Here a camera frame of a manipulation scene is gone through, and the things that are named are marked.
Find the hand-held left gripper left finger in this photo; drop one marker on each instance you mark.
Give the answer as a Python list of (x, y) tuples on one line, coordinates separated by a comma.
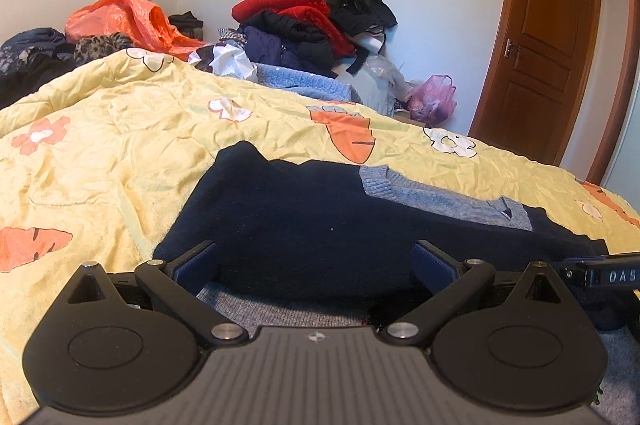
[(195, 266)]

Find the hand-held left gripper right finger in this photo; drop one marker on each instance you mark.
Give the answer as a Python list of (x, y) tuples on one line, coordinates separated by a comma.
[(433, 268)]

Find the navy and grey sweater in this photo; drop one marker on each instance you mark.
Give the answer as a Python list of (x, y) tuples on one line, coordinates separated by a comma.
[(300, 215)]

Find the yellow carrot print blanket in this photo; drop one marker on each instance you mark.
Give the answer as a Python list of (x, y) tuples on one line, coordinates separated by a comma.
[(125, 155)]

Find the pink plastic bag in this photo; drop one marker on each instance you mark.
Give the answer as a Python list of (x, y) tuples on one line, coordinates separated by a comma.
[(435, 100)]

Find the clear plastic bag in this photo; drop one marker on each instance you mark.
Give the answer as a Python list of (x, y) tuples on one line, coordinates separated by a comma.
[(385, 75)]

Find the white crumpled plastic bag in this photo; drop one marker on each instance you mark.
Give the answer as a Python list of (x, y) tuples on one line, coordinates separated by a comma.
[(227, 60)]

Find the light blue knit garment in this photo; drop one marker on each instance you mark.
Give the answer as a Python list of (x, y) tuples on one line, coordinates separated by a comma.
[(300, 82)]

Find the navy garment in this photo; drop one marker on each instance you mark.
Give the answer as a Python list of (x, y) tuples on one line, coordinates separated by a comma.
[(262, 47)]

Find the leopard print cloth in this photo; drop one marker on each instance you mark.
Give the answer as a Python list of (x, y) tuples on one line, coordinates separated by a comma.
[(100, 47)]

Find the dark olive garment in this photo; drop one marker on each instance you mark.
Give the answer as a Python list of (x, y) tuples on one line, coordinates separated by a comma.
[(187, 24)]

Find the wooden door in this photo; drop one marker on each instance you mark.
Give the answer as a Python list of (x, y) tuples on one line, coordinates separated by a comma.
[(540, 35)]

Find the black jacket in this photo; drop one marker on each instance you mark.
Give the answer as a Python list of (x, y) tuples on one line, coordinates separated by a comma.
[(300, 35)]

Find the orange plastic bag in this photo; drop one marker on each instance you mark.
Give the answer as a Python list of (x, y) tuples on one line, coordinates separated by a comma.
[(130, 20)]

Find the dark patterned cloth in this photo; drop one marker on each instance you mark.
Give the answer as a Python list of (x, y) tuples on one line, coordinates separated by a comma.
[(30, 60)]

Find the red knit garment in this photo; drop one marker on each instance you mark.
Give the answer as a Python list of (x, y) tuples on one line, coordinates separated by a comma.
[(290, 5)]

